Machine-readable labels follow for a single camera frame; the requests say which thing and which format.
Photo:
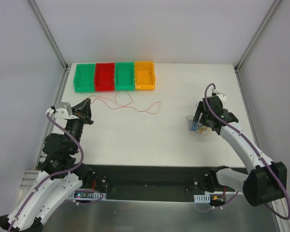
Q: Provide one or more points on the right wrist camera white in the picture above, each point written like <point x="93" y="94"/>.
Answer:
<point x="222" y="96"/>

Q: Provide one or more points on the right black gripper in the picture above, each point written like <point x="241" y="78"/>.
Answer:
<point x="203" y="116"/>

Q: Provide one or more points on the far left green bin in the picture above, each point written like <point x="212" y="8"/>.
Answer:
<point x="84" y="78"/>

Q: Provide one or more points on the orange bin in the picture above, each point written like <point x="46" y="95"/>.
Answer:
<point x="144" y="75"/>

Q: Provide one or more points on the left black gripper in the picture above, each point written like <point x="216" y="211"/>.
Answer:
<point x="81" y="118"/>

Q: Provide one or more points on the left aluminium frame post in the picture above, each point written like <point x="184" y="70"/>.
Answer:
<point x="47" y="33"/>

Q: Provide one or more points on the left white cable duct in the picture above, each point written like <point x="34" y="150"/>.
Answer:
<point x="87" y="196"/>

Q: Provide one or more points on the green bin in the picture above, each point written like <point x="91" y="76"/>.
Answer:
<point x="84" y="78"/>
<point x="124" y="76"/>

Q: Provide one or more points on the right aluminium frame post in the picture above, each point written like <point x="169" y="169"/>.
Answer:
<point x="258" y="33"/>

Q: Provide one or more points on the white cable duct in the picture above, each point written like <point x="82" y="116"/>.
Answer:
<point x="87" y="196"/>
<point x="202" y="198"/>

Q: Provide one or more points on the right white cable duct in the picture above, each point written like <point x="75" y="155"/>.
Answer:
<point x="202" y="198"/>

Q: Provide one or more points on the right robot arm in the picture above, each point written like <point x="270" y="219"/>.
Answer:
<point x="265" y="180"/>

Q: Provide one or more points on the red bin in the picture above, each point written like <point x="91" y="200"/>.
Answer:
<point x="104" y="77"/>

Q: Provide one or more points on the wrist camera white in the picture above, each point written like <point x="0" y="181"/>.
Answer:
<point x="62" y="110"/>
<point x="222" y="96"/>

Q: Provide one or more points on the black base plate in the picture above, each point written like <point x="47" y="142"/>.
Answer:
<point x="148" y="183"/>

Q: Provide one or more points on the aluminium frame post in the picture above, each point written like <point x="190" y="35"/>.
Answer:
<point x="47" y="33"/>
<point x="258" y="33"/>

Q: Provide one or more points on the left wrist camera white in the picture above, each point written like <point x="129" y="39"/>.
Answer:
<point x="62" y="110"/>

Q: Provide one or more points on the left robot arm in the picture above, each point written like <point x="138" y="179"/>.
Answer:
<point x="59" y="175"/>

